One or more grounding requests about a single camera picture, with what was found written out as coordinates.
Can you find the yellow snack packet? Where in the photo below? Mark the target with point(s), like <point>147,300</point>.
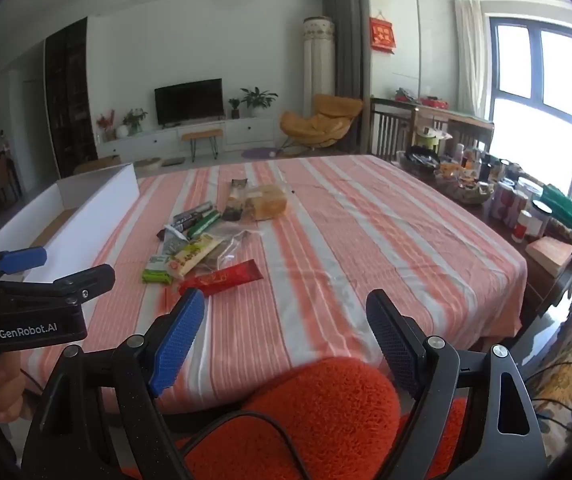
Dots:
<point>193,255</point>

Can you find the window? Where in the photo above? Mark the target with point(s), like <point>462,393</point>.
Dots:
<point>556,85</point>

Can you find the dark shelf cabinet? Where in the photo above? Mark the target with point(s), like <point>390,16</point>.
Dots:
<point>68,100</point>

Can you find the wooden chair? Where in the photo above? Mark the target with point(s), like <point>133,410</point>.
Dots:
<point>391,125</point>
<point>471,132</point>

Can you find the green and white snack packet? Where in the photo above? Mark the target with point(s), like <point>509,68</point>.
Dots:
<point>155,270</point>

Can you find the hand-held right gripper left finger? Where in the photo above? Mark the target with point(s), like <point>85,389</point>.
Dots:
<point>178,345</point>

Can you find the orange striped tablecloth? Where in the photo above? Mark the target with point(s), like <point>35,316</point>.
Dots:
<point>366,235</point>

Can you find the wooden desk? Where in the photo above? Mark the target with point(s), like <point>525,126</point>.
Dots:
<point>431,112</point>

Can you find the red flower arrangement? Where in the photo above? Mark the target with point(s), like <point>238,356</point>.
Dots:
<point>105,122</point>

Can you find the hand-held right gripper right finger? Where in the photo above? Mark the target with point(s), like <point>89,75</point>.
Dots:
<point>391,340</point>

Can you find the red wall hanging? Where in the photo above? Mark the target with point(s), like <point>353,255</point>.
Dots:
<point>382,35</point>

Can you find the grey curtain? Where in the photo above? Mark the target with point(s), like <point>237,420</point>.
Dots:
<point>346,35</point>

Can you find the white curtain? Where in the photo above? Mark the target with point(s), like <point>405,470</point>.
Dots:
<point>471,60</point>

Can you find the white round vase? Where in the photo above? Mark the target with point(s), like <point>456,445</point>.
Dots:
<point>122,131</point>

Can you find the green snack bar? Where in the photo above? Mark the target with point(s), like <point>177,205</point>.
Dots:
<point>204,224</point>

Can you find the black television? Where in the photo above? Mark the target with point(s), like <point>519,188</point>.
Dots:
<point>188,100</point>

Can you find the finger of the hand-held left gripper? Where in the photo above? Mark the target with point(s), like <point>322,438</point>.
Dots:
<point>80,280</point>
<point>20,259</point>

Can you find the wooden stool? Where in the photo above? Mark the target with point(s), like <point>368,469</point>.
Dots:
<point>201,135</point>

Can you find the white tv cabinet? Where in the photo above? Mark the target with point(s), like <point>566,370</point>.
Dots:
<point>246,130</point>

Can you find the grey pyramid snack packet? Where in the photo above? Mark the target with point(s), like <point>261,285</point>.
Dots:
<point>170,240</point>

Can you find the green flowering plant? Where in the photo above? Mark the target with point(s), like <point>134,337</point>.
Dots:
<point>134,117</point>

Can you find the bagged bread loaf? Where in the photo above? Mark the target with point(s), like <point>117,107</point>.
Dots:
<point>266,202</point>

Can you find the clear plastic bag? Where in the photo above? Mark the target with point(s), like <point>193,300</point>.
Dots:
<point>233,245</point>

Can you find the green cloth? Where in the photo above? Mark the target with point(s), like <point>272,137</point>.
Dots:
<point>568,212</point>

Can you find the lizard print gummy packet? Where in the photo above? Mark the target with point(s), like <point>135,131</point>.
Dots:
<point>236,200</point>

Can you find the small potted plant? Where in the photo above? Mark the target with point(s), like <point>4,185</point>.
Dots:
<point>235,107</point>

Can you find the thick book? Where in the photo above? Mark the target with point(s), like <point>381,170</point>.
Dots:
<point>551,255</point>

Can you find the large leafy potted plant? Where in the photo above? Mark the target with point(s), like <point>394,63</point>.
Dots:
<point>258,97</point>

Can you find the dark brown chocolate bar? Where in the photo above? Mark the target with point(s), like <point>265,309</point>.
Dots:
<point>188,220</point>

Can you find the brown cardboard box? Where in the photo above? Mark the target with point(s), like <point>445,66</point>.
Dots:
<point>95,165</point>

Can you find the white cardboard box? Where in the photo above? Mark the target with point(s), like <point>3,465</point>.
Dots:
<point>90,205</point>

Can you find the purple rug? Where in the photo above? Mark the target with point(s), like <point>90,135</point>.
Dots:
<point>258,153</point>

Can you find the wicker basket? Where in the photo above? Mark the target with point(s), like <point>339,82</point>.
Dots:
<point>468,194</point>

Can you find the covered standing air conditioner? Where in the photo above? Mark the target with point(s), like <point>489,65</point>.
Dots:
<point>318,70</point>

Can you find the red snack packet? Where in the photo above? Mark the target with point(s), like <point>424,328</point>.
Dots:
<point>225,277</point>

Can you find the orange lounge chair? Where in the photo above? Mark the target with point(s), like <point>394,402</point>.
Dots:
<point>321,120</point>

